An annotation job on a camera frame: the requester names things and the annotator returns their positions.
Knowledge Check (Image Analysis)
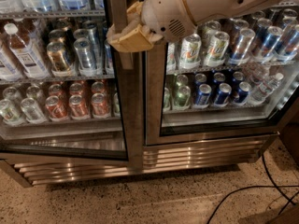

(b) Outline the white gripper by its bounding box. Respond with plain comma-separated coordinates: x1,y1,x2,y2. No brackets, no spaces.
107,0,197,52

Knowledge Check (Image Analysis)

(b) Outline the glass fridge door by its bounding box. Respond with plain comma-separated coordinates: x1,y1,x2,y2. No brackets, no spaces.
147,2,298,145
0,0,142,166

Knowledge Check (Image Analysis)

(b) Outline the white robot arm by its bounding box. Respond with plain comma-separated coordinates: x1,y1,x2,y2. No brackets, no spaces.
107,0,298,52

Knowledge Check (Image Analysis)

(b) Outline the green soda can left door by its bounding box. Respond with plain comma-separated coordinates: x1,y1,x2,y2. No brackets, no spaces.
113,92,121,117

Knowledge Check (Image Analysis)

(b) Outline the green can right door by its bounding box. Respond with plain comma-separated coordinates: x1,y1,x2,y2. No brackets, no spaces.
173,86,191,110

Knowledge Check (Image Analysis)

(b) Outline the steel fridge bottom grille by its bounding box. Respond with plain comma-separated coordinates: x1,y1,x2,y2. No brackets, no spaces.
0,133,278,188

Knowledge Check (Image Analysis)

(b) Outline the white green 7up can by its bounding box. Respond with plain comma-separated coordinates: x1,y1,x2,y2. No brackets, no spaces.
179,34,201,69

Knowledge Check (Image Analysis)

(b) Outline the gold can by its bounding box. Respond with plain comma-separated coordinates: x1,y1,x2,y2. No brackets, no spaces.
47,41,75,77

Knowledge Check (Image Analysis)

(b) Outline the red soda can right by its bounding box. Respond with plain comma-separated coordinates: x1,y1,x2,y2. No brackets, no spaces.
92,93,110,119

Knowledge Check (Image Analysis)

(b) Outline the red soda can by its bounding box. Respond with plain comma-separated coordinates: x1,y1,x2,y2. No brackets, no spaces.
68,94,90,120
92,93,110,119
45,95,68,121

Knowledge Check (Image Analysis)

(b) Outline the blue pepsi can left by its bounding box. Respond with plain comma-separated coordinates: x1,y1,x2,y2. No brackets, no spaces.
193,84,212,108

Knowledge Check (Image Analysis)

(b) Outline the blue pepsi can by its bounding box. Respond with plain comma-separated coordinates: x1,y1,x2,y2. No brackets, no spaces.
232,81,251,105
212,83,232,107
193,84,212,108

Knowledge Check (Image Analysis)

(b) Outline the red soda can middle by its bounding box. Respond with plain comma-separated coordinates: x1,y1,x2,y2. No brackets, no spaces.
68,94,90,120

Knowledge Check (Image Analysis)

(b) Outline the silver tall can right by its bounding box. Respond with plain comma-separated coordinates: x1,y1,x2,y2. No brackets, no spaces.
228,28,255,65

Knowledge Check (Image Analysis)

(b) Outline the blue pepsi can middle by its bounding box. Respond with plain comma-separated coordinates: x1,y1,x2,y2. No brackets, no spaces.
212,83,232,107

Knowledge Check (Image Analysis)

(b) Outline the brown tea bottle white cap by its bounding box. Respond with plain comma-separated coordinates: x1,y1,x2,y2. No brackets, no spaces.
4,23,50,79

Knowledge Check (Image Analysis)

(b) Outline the red soda can left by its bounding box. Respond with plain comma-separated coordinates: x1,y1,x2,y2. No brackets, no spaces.
45,95,68,121

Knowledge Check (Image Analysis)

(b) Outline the blue pepsi can right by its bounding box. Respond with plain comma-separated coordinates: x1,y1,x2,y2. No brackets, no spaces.
232,81,251,105

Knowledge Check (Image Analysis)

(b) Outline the clear silver can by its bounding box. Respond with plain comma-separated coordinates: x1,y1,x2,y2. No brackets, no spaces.
21,98,47,123

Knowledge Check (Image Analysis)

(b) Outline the clear water bottle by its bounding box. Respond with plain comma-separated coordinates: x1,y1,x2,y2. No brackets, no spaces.
249,73,284,105

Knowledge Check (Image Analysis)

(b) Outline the black floor cable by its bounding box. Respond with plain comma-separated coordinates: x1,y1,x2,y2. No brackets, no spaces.
206,153,299,224

